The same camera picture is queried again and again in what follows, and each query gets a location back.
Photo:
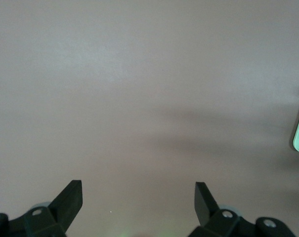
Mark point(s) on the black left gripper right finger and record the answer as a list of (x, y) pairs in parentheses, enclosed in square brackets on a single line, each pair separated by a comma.
[(206, 205)]

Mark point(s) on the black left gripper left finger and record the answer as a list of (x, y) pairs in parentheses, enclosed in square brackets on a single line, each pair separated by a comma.
[(65, 207)]

